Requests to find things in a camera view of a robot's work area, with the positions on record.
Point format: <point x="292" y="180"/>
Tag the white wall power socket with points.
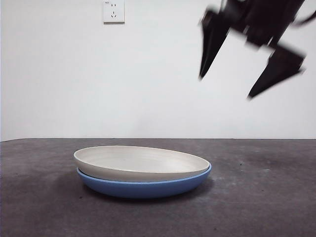
<point x="114" y="11"/>

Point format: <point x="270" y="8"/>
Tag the white round plate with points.
<point x="138" y="164"/>

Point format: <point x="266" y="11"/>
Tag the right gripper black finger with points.
<point x="212" y="39"/>
<point x="281" y="66"/>

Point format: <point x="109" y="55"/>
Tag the blue round plate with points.
<point x="145" y="190"/>

